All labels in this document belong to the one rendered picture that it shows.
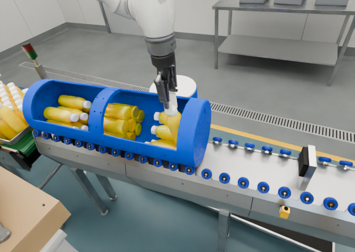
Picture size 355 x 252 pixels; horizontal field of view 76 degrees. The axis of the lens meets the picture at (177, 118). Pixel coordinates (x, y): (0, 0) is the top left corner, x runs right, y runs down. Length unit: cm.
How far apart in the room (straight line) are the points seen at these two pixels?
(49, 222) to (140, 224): 115
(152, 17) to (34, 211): 71
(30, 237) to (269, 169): 91
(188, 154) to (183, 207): 118
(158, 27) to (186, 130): 37
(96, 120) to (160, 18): 54
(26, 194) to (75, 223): 125
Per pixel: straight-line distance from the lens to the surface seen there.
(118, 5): 75
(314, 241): 185
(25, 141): 159
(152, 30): 65
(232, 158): 108
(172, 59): 71
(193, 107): 85
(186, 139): 82
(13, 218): 95
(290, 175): 107
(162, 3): 63
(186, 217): 195
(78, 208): 226
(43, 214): 91
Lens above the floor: 177
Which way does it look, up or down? 41 degrees down
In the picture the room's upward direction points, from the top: 8 degrees counter-clockwise
